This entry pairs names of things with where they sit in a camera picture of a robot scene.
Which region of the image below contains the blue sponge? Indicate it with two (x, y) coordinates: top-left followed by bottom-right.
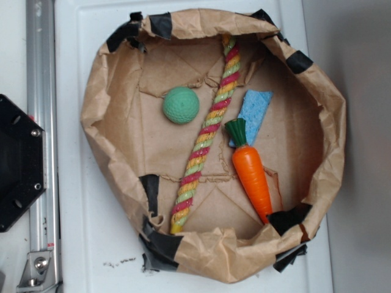
(238, 90), (273, 146)

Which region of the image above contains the green dimpled ball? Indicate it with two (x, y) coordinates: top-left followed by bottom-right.
(163, 87), (200, 125)

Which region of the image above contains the brown paper bag bin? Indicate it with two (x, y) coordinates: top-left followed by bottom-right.
(81, 9), (346, 283)

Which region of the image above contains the orange plastic toy carrot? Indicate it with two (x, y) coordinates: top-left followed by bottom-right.
(225, 118), (272, 224)

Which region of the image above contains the multicoloured twisted rope toy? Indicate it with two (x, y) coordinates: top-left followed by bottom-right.
(170, 35), (241, 234)

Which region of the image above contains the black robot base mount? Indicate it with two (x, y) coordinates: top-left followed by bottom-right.
(1, 95), (46, 233)

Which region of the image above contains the aluminium extrusion rail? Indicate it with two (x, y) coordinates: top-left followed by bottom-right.
(26, 1), (62, 286)

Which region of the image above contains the metal corner bracket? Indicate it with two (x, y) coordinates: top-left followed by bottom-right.
(16, 250), (60, 292)

